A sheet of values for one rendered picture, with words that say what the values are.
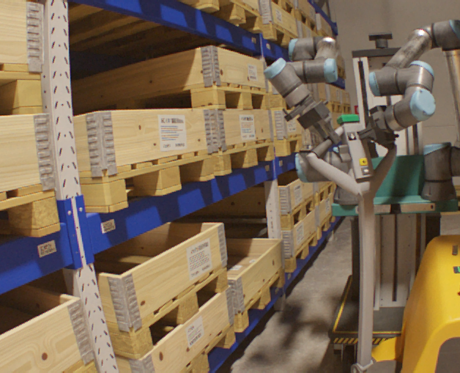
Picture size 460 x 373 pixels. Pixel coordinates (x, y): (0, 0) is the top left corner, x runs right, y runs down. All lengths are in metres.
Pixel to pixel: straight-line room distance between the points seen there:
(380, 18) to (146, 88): 5.33
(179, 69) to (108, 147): 0.95
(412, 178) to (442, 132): 4.78
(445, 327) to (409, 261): 1.29
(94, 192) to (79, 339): 0.50
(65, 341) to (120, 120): 0.76
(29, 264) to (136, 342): 0.53
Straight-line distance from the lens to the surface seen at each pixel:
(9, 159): 1.11
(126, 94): 2.44
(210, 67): 2.14
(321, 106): 1.42
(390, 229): 2.31
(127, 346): 1.57
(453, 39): 1.86
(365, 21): 7.12
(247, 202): 3.21
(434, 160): 2.02
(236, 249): 3.09
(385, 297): 2.46
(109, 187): 1.39
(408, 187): 2.18
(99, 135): 1.37
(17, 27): 1.21
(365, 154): 1.52
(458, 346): 1.16
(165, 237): 2.24
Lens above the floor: 1.40
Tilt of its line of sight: 7 degrees down
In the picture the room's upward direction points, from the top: 6 degrees counter-clockwise
